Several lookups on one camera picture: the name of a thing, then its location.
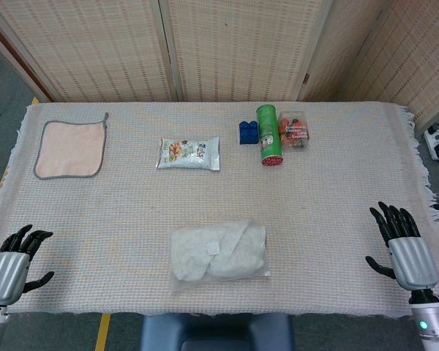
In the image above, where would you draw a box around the green chips can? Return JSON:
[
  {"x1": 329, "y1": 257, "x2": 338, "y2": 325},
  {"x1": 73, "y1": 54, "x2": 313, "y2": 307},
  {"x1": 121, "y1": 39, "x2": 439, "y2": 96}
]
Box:
[{"x1": 255, "y1": 104, "x2": 285, "y2": 169}]

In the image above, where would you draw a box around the beige woven tablecloth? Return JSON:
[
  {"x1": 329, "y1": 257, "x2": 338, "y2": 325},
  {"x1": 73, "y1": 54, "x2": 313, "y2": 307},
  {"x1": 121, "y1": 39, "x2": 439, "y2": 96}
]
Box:
[{"x1": 0, "y1": 100, "x2": 439, "y2": 319}]

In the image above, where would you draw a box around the clear box of toys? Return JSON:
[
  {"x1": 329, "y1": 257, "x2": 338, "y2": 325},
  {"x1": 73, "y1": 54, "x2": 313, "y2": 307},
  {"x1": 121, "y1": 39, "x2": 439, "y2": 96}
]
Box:
[{"x1": 277, "y1": 110, "x2": 312, "y2": 151}]

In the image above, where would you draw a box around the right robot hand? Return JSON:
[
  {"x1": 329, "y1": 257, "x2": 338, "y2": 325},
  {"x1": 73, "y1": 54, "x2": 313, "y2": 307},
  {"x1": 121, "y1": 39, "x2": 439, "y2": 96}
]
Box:
[{"x1": 364, "y1": 201, "x2": 439, "y2": 293}]

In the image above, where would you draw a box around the white power strip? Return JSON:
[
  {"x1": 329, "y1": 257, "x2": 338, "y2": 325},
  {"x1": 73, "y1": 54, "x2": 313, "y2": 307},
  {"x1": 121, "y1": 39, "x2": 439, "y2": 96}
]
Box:
[{"x1": 424, "y1": 126, "x2": 439, "y2": 161}]

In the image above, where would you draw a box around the transparent plastic bag with towel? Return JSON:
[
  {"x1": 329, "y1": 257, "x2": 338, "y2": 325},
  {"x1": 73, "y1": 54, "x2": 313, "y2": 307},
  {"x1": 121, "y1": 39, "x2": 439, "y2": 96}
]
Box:
[{"x1": 170, "y1": 218, "x2": 271, "y2": 293}]

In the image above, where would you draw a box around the pink washcloth grey trim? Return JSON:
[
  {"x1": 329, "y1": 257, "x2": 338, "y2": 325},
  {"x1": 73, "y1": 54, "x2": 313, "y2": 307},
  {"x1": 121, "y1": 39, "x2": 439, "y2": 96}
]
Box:
[{"x1": 33, "y1": 112, "x2": 110, "y2": 181}]

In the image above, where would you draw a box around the blue toy block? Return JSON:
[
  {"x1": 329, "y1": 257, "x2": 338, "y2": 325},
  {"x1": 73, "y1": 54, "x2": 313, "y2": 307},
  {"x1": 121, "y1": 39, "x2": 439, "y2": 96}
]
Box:
[{"x1": 239, "y1": 120, "x2": 260, "y2": 146}]

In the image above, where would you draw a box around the white snack packet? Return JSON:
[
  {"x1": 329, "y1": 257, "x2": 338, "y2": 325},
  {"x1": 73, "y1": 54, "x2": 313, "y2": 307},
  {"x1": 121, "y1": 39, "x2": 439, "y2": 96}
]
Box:
[{"x1": 155, "y1": 136, "x2": 221, "y2": 172}]

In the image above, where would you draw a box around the bamboo folding screen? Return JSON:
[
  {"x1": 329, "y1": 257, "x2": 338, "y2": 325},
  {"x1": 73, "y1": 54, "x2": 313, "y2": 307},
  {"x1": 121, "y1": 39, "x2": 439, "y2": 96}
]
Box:
[{"x1": 0, "y1": 0, "x2": 439, "y2": 127}]

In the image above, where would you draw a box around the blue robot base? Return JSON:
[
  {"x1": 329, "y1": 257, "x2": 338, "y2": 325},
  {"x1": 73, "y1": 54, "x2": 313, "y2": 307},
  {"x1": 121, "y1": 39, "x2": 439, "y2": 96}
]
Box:
[{"x1": 138, "y1": 312, "x2": 296, "y2": 351}]

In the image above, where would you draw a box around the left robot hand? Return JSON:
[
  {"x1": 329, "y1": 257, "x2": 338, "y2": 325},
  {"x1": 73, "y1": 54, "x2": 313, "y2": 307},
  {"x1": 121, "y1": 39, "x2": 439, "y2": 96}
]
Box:
[{"x1": 0, "y1": 224, "x2": 56, "y2": 306}]

